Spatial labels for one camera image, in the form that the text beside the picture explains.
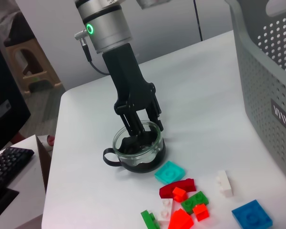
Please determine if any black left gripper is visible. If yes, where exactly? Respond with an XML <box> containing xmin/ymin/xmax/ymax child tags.
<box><xmin>102</xmin><ymin>42</ymin><xmax>164</xmax><ymax>137</ymax></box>

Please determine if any glass teacup black sleeve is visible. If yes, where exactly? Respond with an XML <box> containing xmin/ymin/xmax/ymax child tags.
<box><xmin>102</xmin><ymin>121</ymin><xmax>167</xmax><ymax>174</ymax></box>

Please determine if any teal toy brick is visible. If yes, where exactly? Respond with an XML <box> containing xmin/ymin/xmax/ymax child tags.
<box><xmin>154</xmin><ymin>161</ymin><xmax>185</xmax><ymax>184</ymax></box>

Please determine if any dark red curved toy brick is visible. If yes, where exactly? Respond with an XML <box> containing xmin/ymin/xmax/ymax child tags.
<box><xmin>159</xmin><ymin>178</ymin><xmax>196</xmax><ymax>199</ymax></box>

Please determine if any white narrow toy brick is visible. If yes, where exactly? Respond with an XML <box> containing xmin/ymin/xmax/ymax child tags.
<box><xmin>216</xmin><ymin>170</ymin><xmax>234</xmax><ymax>198</ymax></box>

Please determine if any blue square toy brick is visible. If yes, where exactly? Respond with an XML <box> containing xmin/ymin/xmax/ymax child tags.
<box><xmin>231</xmin><ymin>199</ymin><xmax>274</xmax><ymax>229</ymax></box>

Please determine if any grey perforated plastic storage basket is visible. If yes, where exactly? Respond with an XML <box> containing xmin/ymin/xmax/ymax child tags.
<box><xmin>225</xmin><ymin>0</ymin><xmax>286</xmax><ymax>189</ymax></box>

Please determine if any small red toy brick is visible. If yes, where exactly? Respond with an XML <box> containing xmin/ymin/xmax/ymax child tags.
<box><xmin>172</xmin><ymin>187</ymin><xmax>188</xmax><ymax>203</ymax></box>
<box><xmin>193</xmin><ymin>203</ymin><xmax>210</xmax><ymax>222</ymax></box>

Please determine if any white flat toy plate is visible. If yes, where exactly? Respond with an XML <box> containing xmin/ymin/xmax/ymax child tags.
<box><xmin>157</xmin><ymin>198</ymin><xmax>174</xmax><ymax>222</ymax></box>

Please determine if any green toy brick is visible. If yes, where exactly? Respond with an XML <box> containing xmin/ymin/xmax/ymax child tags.
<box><xmin>140</xmin><ymin>209</ymin><xmax>160</xmax><ymax>229</ymax></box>
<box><xmin>180</xmin><ymin>191</ymin><xmax>209</xmax><ymax>214</ymax></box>

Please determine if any metal plug on left gripper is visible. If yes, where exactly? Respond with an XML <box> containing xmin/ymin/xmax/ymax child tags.
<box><xmin>73</xmin><ymin>30</ymin><xmax>89</xmax><ymax>41</ymax></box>

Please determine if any large red slope toy brick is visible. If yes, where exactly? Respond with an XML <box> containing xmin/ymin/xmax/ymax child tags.
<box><xmin>168</xmin><ymin>208</ymin><xmax>195</xmax><ymax>229</ymax></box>

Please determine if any beige plastic stool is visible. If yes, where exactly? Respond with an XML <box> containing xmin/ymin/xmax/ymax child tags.
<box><xmin>4</xmin><ymin>39</ymin><xmax>62</xmax><ymax>96</ymax></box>

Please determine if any black computer tower case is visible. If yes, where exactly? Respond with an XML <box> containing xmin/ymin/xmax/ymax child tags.
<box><xmin>0</xmin><ymin>31</ymin><xmax>31</xmax><ymax>158</ymax></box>

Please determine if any white side desk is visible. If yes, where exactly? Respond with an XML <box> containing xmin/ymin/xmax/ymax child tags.
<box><xmin>0</xmin><ymin>135</ymin><xmax>53</xmax><ymax>229</ymax></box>

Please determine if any black computer keyboard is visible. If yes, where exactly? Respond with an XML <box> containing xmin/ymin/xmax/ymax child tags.
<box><xmin>0</xmin><ymin>147</ymin><xmax>35</xmax><ymax>198</ymax></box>

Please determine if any seated person white shirt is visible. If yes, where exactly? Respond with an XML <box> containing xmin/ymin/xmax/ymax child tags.
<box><xmin>0</xmin><ymin>0</ymin><xmax>38</xmax><ymax>47</ymax></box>

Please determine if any dark left gripper cable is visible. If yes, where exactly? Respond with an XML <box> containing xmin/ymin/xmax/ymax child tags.
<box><xmin>82</xmin><ymin>39</ymin><xmax>110</xmax><ymax>74</ymax></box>

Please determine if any thin dark wall cable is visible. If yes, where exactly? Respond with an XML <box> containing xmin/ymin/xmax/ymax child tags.
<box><xmin>193</xmin><ymin>0</ymin><xmax>204</xmax><ymax>42</ymax></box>

